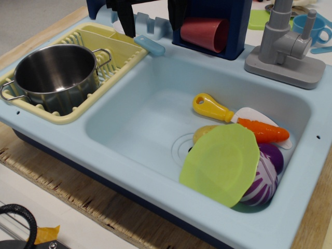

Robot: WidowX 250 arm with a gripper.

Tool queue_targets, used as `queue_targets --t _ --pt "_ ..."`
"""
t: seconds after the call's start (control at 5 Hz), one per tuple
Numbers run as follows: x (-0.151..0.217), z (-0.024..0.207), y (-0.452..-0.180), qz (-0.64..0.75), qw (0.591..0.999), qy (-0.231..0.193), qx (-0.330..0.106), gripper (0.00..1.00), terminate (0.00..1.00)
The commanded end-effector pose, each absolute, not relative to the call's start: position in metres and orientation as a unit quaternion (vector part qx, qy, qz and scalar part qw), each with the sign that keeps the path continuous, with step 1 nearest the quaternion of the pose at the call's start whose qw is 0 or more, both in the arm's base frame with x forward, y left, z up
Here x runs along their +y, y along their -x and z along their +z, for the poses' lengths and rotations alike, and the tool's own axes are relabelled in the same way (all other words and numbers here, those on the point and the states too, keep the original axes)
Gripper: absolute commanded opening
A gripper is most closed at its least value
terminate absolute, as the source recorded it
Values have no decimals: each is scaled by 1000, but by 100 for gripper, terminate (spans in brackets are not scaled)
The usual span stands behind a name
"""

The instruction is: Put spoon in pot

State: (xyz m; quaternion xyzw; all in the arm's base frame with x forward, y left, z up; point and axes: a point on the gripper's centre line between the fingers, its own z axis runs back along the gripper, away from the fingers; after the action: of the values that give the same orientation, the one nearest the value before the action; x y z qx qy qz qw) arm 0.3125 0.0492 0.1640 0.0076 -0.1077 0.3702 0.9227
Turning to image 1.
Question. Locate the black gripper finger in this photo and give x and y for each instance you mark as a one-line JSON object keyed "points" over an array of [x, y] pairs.
{"points": [[177, 11], [125, 15]]}

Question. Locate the light blue plastic spoon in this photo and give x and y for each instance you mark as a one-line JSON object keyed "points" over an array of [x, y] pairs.
{"points": [[146, 43]]}

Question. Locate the stainless steel pot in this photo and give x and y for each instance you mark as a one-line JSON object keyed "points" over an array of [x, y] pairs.
{"points": [[58, 77]]}

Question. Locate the pink plastic cup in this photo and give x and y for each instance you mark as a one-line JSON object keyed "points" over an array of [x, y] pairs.
{"points": [[207, 33]]}

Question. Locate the pale yellow dish rack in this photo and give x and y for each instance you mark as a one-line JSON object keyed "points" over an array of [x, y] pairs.
{"points": [[116, 55]]}

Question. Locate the green plate in background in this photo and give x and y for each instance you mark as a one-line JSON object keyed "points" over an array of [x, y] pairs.
{"points": [[258, 20]]}

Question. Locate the grey toy faucet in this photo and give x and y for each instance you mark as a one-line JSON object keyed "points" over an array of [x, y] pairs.
{"points": [[282, 53]]}

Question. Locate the toy potato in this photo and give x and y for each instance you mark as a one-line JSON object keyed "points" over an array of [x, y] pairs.
{"points": [[201, 132]]}

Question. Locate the light blue toy sink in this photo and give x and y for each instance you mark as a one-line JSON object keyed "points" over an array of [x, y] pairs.
{"points": [[129, 134]]}

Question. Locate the orange toy carrot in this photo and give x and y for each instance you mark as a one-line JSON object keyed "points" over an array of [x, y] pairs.
{"points": [[264, 133]]}

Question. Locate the blue utensil in background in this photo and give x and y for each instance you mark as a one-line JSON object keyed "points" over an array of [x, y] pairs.
{"points": [[321, 50]]}

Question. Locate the green plastic plate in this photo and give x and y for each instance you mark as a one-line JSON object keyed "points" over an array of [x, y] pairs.
{"points": [[222, 164]]}

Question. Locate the purple toy cabbage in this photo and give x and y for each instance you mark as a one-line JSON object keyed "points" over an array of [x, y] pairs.
{"points": [[271, 163]]}

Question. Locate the yellow tape piece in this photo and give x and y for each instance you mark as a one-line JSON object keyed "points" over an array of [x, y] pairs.
{"points": [[46, 234]]}

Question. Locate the yellow handled toy knife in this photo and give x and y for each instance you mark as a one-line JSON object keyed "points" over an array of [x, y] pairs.
{"points": [[206, 105]]}

